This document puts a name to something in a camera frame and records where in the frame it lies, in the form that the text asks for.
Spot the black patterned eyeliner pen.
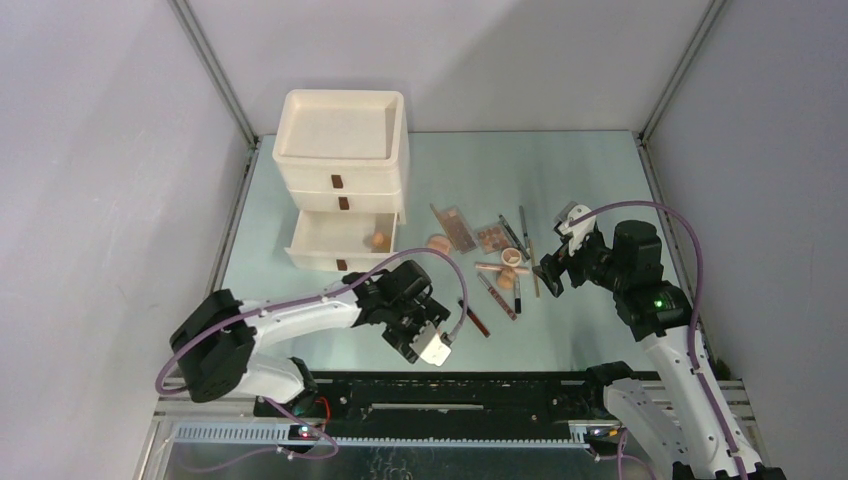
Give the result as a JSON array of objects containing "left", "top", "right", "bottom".
[{"left": 498, "top": 213, "right": 532, "bottom": 262}]

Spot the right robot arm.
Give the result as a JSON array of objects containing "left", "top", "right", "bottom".
[{"left": 534, "top": 220, "right": 785, "bottom": 479}]

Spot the red lettered lip gloss tube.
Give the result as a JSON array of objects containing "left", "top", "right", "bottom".
[{"left": 477, "top": 272, "right": 517, "bottom": 321}]

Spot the small square blush palette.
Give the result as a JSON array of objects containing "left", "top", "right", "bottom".
[{"left": 474, "top": 223, "right": 513, "bottom": 254}]

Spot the white bottom drawer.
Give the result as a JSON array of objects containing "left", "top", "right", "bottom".
[{"left": 285, "top": 211, "right": 398, "bottom": 272}]

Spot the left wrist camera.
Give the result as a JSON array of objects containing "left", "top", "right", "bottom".
[{"left": 411, "top": 327, "right": 452, "bottom": 367}]

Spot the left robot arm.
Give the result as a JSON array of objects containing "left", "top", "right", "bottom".
[{"left": 169, "top": 260, "right": 451, "bottom": 417}]

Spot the white drawer organizer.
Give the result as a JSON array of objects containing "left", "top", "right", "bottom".
[{"left": 272, "top": 89, "right": 410, "bottom": 215}]

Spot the pink concealer tube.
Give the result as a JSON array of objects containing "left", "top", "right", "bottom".
[{"left": 474, "top": 262, "right": 532, "bottom": 275}]

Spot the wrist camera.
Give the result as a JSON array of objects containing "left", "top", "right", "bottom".
[
  {"left": 411, "top": 327, "right": 452, "bottom": 367},
  {"left": 554, "top": 201, "right": 596, "bottom": 256}
]

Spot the patterned silver eyeliner pen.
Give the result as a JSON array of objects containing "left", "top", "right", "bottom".
[{"left": 498, "top": 215, "right": 528, "bottom": 261}]

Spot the round cream compact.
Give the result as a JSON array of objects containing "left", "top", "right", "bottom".
[{"left": 501, "top": 247, "right": 524, "bottom": 267}]

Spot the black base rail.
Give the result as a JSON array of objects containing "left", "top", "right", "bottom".
[{"left": 251, "top": 370, "right": 657, "bottom": 442}]

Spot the dark red lip gloss tube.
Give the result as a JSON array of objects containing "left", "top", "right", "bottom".
[{"left": 458, "top": 299, "right": 491, "bottom": 338}]

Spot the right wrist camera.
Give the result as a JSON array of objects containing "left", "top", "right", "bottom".
[{"left": 554, "top": 201, "right": 596, "bottom": 256}]

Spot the clear mascara tube black cap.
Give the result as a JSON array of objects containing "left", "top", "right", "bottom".
[{"left": 512, "top": 277, "right": 523, "bottom": 315}]

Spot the aluminium frame rail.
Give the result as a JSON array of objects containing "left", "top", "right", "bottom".
[{"left": 167, "top": 0, "right": 259, "bottom": 149}]

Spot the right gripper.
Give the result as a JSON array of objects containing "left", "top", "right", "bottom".
[{"left": 532, "top": 227, "right": 628, "bottom": 297}]

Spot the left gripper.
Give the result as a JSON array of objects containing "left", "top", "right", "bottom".
[{"left": 383, "top": 293, "right": 450, "bottom": 363}]

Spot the long eyeshadow palette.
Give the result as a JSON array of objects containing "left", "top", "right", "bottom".
[{"left": 440, "top": 206, "right": 478, "bottom": 254}]

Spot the round peach powder puff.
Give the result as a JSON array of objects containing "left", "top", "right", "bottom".
[{"left": 426, "top": 234, "right": 453, "bottom": 255}]

